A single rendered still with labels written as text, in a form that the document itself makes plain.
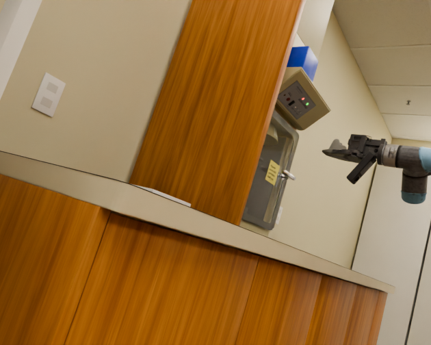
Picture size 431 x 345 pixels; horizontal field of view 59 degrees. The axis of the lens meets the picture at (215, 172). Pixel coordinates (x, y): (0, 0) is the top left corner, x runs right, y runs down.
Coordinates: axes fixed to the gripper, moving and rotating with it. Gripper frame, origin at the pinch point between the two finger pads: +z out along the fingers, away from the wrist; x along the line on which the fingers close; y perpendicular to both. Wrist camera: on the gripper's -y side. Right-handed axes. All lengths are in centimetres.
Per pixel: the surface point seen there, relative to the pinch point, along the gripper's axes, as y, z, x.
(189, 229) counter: -41, -14, 80
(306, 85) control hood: 17.5, 5.5, 18.2
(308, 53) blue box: 26.3, 4.9, 24.1
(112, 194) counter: -39, -13, 96
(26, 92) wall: -18, 59, 79
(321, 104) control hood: 17.8, 5.1, 3.3
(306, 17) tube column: 49, 16, 13
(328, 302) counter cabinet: -50, -12, -8
